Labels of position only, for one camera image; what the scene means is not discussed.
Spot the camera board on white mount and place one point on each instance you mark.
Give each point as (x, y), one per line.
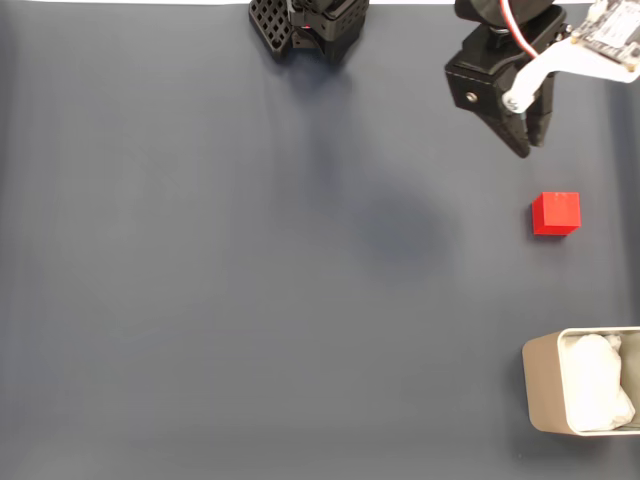
(610, 35)

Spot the white crumpled tissue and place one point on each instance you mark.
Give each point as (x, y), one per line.
(595, 380)

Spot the beige rounded box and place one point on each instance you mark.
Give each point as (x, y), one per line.
(545, 385)

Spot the dark grey table mat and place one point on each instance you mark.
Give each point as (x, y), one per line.
(200, 260)

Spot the red cube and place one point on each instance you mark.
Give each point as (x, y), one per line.
(557, 212)

